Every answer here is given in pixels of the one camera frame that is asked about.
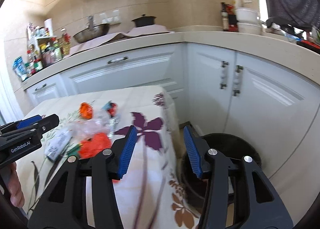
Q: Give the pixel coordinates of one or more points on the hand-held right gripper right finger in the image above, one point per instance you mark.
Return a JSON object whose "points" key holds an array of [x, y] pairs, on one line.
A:
{"points": [[192, 152]]}

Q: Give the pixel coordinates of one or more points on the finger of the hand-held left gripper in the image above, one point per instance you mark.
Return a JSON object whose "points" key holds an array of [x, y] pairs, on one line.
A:
{"points": [[27, 121], [47, 125]]}

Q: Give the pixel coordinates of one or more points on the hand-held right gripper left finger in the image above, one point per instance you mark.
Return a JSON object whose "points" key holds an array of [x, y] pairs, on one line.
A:
{"points": [[127, 152]]}

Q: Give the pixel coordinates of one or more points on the dark round trash bin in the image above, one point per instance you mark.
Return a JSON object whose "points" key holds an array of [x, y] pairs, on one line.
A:
{"points": [[225, 141]]}

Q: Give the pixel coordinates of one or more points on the person's left hand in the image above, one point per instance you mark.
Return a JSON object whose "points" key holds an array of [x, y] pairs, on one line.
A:
{"points": [[15, 186]]}

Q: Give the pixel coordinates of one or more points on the white printed packet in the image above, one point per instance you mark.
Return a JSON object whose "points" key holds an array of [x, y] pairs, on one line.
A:
{"points": [[57, 143]]}

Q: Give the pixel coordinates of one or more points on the silver foil strip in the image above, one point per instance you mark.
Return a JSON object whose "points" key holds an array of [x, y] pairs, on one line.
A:
{"points": [[113, 126]]}

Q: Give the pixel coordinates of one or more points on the orange plastic bag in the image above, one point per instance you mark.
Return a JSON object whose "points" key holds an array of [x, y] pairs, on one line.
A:
{"points": [[96, 145]]}

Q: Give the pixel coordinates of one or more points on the clear plastic wrapper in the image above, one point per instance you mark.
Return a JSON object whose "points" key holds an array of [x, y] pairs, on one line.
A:
{"points": [[87, 126]]}

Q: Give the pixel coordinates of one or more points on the crumpled orange wrapper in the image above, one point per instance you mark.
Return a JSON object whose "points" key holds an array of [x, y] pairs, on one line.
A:
{"points": [[86, 110]]}

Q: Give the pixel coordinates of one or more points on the small red bottle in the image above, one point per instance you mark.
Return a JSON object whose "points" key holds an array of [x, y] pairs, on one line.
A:
{"points": [[113, 110]]}

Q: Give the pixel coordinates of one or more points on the blue snack packets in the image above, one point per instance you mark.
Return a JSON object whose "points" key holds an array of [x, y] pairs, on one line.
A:
{"points": [[20, 68]]}

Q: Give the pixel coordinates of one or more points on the spice rack with bottles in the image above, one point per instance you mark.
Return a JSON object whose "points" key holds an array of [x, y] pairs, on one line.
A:
{"points": [[48, 53]]}

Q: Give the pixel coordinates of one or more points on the white kitchen cabinet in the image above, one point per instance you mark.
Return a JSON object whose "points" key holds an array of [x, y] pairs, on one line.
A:
{"points": [[125, 73]]}

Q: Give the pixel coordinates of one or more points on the white spice rack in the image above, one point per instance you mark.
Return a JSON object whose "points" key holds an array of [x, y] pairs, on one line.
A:
{"points": [[33, 42]]}

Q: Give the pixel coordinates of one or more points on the yellow cooking oil bottle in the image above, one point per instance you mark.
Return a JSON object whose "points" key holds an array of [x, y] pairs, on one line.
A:
{"points": [[65, 43]]}

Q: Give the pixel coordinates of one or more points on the metal wok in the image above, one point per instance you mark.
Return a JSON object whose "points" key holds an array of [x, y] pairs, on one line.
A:
{"points": [[91, 33]]}

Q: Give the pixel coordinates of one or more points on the pink stove cover cloth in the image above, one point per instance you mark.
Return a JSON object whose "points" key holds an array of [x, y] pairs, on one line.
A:
{"points": [[150, 30]]}

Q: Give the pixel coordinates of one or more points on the black lidded pot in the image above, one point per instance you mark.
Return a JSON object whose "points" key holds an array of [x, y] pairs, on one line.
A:
{"points": [[143, 21]]}

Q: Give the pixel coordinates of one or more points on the red packet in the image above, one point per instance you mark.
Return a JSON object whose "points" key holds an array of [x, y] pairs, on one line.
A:
{"points": [[232, 22]]}

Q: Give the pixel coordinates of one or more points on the white pot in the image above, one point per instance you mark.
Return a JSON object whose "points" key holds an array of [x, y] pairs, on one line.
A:
{"points": [[250, 28]]}

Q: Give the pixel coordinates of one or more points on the dark sauce bottle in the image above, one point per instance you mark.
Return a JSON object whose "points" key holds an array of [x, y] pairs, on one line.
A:
{"points": [[225, 18]]}

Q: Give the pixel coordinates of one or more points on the white bowl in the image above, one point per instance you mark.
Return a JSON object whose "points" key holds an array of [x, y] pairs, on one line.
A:
{"points": [[246, 15]]}

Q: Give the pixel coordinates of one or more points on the red container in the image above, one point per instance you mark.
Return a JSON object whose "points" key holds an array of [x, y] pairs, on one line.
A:
{"points": [[310, 43]]}

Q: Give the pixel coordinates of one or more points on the white wall sockets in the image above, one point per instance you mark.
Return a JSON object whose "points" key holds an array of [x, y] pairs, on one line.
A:
{"points": [[108, 16]]}

